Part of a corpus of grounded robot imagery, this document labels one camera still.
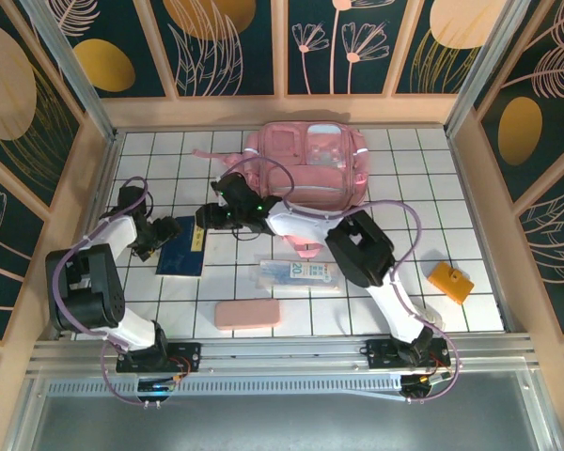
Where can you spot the dark blue book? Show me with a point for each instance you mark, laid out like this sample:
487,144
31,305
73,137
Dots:
183,256

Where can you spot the pink backpack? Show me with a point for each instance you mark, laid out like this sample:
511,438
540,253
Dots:
310,164

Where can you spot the clear plastic supplies pack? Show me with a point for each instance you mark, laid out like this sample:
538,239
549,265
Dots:
296,276

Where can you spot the pink pencil case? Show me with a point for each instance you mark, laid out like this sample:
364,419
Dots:
247,315

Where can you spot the orange wallet notebook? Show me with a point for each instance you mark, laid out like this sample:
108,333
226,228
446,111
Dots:
451,282

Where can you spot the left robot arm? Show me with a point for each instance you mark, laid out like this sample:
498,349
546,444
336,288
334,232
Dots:
122,329

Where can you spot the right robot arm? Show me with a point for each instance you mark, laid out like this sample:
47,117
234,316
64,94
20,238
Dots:
371,253

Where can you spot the grey metal panel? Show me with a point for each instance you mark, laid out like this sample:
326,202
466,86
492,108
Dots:
282,423

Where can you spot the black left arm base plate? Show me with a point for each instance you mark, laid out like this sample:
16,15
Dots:
188,357

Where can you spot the aluminium mounting rail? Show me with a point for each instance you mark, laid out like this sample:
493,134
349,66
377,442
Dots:
282,352

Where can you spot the aluminium frame post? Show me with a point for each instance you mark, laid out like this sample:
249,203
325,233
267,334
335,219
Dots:
75,70
484,66

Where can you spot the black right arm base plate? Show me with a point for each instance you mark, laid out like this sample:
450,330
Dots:
380,352

